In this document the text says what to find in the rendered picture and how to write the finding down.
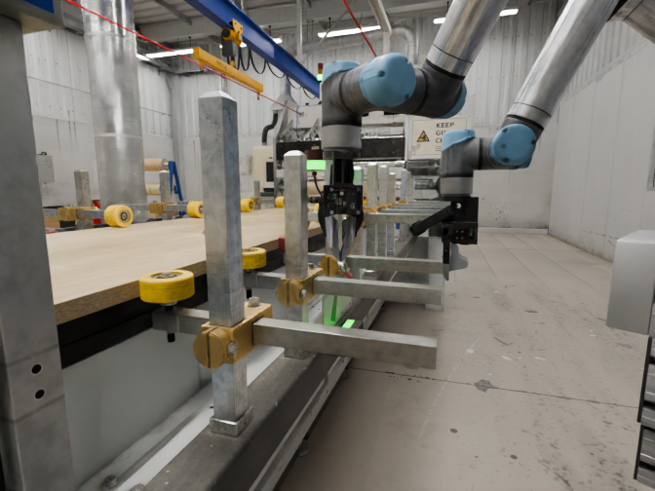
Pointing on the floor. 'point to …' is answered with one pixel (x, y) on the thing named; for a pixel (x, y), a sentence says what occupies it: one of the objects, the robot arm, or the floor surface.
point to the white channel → (381, 22)
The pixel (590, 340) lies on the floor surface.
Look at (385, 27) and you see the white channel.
